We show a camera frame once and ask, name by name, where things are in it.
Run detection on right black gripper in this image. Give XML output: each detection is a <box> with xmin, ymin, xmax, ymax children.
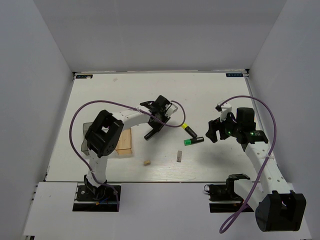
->
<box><xmin>205</xmin><ymin>110</ymin><xmax>242</xmax><ymax>143</ymax></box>

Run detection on purple capped highlighter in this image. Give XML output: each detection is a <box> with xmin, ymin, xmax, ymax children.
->
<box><xmin>144</xmin><ymin>129</ymin><xmax>157</xmax><ymax>141</ymax></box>

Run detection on yellow capped highlighter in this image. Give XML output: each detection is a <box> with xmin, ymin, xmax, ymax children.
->
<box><xmin>181</xmin><ymin>123</ymin><xmax>198</xmax><ymax>138</ymax></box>

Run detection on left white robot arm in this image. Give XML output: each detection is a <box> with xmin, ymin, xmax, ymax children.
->
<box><xmin>84</xmin><ymin>95</ymin><xmax>178</xmax><ymax>200</ymax></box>

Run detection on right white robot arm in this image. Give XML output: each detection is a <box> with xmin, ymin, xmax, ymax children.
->
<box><xmin>206</xmin><ymin>104</ymin><xmax>307</xmax><ymax>232</ymax></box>

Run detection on green capped highlighter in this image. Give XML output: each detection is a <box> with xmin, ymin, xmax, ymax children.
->
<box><xmin>183</xmin><ymin>136</ymin><xmax>204</xmax><ymax>146</ymax></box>

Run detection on grey white eraser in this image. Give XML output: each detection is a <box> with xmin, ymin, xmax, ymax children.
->
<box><xmin>176</xmin><ymin>150</ymin><xmax>183</xmax><ymax>163</ymax></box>

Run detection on right blue table label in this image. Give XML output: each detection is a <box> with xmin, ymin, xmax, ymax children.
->
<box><xmin>225</xmin><ymin>72</ymin><xmax>244</xmax><ymax>78</ymax></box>

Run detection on blue table label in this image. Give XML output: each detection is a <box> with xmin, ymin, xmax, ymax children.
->
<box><xmin>225</xmin><ymin>72</ymin><xmax>244</xmax><ymax>78</ymax></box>
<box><xmin>75</xmin><ymin>74</ymin><xmax>93</xmax><ymax>79</ymax></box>

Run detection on dark grey transparent container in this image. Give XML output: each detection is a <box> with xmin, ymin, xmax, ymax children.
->
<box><xmin>81</xmin><ymin>122</ymin><xmax>92</xmax><ymax>156</ymax></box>

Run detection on left blue table label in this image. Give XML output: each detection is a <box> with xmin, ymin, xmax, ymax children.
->
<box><xmin>75</xmin><ymin>74</ymin><xmax>93</xmax><ymax>79</ymax></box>

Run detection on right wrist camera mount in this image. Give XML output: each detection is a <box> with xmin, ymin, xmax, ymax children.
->
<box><xmin>215</xmin><ymin>101</ymin><xmax>232</xmax><ymax>123</ymax></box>

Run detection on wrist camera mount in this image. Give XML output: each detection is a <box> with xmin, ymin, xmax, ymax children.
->
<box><xmin>164</xmin><ymin>102</ymin><xmax>178</xmax><ymax>118</ymax></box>
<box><xmin>215</xmin><ymin>101</ymin><xmax>232</xmax><ymax>123</ymax></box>

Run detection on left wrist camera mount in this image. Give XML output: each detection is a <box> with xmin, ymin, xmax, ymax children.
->
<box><xmin>164</xmin><ymin>102</ymin><xmax>178</xmax><ymax>118</ymax></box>

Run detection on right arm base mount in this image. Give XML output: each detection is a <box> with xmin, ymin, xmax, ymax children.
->
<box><xmin>203</xmin><ymin>183</ymin><xmax>244</xmax><ymax>214</ymax></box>

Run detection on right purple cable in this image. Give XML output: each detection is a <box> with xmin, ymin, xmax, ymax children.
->
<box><xmin>218</xmin><ymin>95</ymin><xmax>277</xmax><ymax>234</ymax></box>

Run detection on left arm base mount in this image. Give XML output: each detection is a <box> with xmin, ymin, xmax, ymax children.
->
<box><xmin>72</xmin><ymin>185</ymin><xmax>118</xmax><ymax>213</ymax></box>

